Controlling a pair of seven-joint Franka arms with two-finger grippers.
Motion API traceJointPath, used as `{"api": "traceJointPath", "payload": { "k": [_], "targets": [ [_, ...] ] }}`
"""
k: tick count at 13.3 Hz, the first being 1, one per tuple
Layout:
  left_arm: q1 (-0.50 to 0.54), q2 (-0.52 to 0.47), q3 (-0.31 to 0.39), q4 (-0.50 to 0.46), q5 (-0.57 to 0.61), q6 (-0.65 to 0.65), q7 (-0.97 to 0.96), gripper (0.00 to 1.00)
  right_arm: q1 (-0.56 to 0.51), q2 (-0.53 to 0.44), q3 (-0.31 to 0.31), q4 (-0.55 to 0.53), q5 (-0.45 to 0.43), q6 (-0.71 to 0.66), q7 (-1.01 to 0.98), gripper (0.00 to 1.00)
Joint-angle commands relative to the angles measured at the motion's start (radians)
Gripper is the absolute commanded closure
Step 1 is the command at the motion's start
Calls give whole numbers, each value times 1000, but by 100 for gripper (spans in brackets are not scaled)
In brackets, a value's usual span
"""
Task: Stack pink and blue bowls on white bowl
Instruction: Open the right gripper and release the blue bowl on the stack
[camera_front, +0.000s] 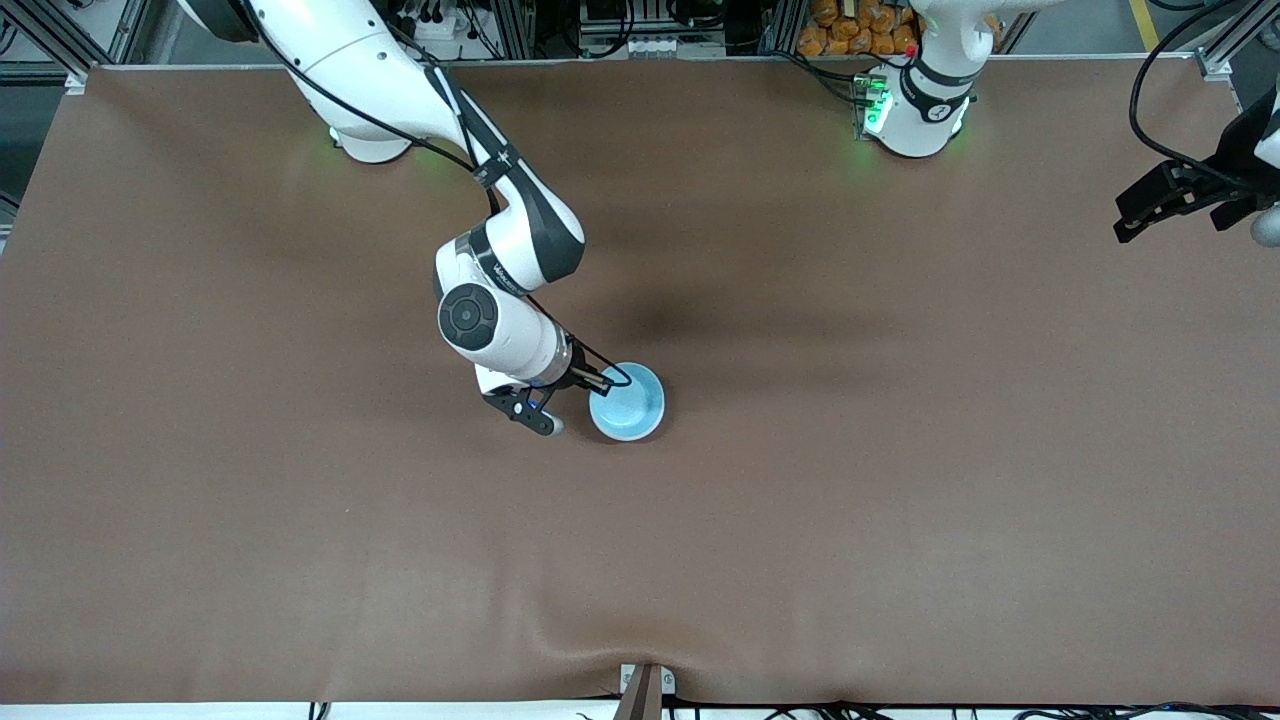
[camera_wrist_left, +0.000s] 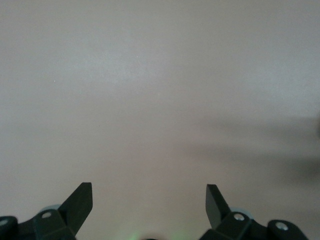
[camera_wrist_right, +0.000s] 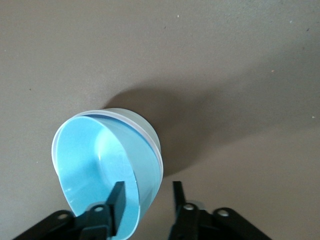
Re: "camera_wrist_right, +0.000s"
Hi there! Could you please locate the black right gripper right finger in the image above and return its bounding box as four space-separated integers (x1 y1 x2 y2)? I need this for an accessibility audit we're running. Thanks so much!
167 180 273 240

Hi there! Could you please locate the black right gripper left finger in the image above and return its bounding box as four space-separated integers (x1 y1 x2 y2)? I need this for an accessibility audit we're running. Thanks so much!
11 180 126 240

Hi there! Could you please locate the light blue bowl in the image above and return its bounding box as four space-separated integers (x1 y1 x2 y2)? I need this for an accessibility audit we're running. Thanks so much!
54 114 161 240

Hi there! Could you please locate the white bowl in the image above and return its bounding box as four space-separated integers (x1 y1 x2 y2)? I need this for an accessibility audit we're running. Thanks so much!
51 107 165 201

